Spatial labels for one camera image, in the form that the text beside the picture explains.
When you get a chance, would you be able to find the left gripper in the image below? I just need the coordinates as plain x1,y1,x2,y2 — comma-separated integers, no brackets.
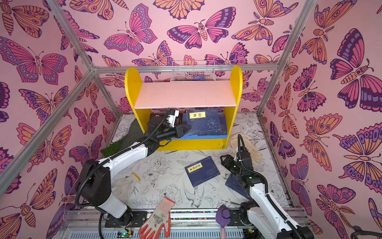
154,124,191,144

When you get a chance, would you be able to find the black antler cover book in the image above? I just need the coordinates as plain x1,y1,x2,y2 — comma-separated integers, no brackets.
148,114,169,132

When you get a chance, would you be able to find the blue thread-bound book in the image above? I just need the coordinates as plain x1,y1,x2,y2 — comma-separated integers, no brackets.
188,133,227,138

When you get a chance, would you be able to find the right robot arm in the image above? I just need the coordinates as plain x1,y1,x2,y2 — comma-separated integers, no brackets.
220,134,314,239

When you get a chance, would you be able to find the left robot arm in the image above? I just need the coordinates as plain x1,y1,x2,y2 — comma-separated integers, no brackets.
74,109,192,226

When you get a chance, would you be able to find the beige work glove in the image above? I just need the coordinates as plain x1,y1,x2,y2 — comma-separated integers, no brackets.
229,132,263,165

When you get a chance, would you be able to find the green artificial grass mat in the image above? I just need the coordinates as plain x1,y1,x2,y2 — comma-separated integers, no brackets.
101,116,144,157

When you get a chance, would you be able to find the yellow pink blue bookshelf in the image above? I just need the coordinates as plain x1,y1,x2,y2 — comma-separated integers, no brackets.
125,65,243,134

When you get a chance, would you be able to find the purple item in basket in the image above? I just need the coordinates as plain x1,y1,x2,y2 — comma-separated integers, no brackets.
193,74,206,81

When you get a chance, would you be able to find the red white work glove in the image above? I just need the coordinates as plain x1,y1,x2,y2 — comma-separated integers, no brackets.
138,197,175,239

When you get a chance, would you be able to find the green circuit board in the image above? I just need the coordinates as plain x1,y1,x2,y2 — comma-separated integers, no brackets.
116,230,133,239

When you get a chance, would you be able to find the clear wire basket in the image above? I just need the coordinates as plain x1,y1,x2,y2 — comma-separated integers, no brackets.
170,60,216,82

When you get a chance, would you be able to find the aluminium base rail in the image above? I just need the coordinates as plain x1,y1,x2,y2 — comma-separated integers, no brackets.
56,207,317,239

